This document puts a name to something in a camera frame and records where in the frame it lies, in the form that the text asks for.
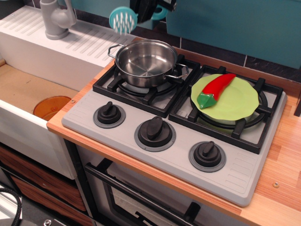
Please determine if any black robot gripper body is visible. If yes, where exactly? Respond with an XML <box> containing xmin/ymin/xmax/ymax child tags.
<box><xmin>156</xmin><ymin>0</ymin><xmax>177</xmax><ymax>11</ymax></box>

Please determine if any white toy sink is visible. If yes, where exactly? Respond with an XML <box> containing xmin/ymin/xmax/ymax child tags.
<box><xmin>0</xmin><ymin>6</ymin><xmax>134</xmax><ymax>179</ymax></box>

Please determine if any red toy chili pepper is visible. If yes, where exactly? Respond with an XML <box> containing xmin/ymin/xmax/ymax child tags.
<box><xmin>197</xmin><ymin>73</ymin><xmax>236</xmax><ymax>109</ymax></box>

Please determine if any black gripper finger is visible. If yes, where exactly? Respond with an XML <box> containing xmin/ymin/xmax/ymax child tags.
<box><xmin>130</xmin><ymin>0</ymin><xmax>158</xmax><ymax>24</ymax></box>

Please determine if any black stove knob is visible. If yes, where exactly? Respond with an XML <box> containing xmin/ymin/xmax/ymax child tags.
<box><xmin>189</xmin><ymin>141</ymin><xmax>226</xmax><ymax>173</ymax></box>
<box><xmin>134</xmin><ymin>116</ymin><xmax>176</xmax><ymax>152</ymax></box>
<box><xmin>93</xmin><ymin>101</ymin><xmax>126</xmax><ymax>129</ymax></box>

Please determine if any black oven door handle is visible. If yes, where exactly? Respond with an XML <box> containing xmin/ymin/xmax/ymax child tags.
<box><xmin>85</xmin><ymin>163</ymin><xmax>200</xmax><ymax>226</ymax></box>

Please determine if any light blue dish brush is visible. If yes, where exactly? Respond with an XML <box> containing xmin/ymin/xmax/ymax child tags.
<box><xmin>109</xmin><ymin>6</ymin><xmax>167</xmax><ymax>34</ymax></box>

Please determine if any black right stove knob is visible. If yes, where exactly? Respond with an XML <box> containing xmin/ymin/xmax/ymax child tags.
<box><xmin>189</xmin><ymin>141</ymin><xmax>226</xmax><ymax>173</ymax></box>

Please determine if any black right burner grate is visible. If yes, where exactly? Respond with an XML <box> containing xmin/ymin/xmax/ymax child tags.
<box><xmin>169</xmin><ymin>65</ymin><xmax>287</xmax><ymax>154</ymax></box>

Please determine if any black left burner grate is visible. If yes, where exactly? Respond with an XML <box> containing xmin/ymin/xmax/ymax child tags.
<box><xmin>93</xmin><ymin>54</ymin><xmax>201</xmax><ymax>118</ymax></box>

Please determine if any black burner grate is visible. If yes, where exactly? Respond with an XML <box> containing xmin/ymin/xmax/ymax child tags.
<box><xmin>169</xmin><ymin>65</ymin><xmax>287</xmax><ymax>154</ymax></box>
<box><xmin>93</xmin><ymin>54</ymin><xmax>201</xmax><ymax>118</ymax></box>

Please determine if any wooden drawer front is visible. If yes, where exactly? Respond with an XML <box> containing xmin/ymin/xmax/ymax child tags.
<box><xmin>0</xmin><ymin>144</ymin><xmax>93</xmax><ymax>226</ymax></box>

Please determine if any grey toy faucet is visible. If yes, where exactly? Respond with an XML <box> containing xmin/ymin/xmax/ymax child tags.
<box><xmin>40</xmin><ymin>0</ymin><xmax>77</xmax><ymax>40</ymax></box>

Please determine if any stainless steel pot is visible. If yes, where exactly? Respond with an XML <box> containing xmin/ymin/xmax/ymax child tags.
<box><xmin>108</xmin><ymin>40</ymin><xmax>189</xmax><ymax>88</ymax></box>

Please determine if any black left stove knob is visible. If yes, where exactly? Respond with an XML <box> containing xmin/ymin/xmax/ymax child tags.
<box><xmin>93</xmin><ymin>101</ymin><xmax>126</xmax><ymax>129</ymax></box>

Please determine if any grey toy stove top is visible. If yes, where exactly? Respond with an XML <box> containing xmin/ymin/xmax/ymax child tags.
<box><xmin>61</xmin><ymin>54</ymin><xmax>288</xmax><ymax>207</ymax></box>

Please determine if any orange sink drain plug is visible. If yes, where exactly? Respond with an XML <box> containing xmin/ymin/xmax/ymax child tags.
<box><xmin>33</xmin><ymin>96</ymin><xmax>71</xmax><ymax>121</ymax></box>

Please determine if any black middle stove knob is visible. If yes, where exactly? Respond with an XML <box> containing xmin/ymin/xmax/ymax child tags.
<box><xmin>134</xmin><ymin>116</ymin><xmax>176</xmax><ymax>152</ymax></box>

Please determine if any black braided cable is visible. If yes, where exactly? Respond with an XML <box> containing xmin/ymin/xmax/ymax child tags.
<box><xmin>0</xmin><ymin>187</ymin><xmax>23</xmax><ymax>226</ymax></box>

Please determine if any light green plate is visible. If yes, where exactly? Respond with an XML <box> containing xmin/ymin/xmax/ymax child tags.
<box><xmin>190</xmin><ymin>74</ymin><xmax>259</xmax><ymax>124</ymax></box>

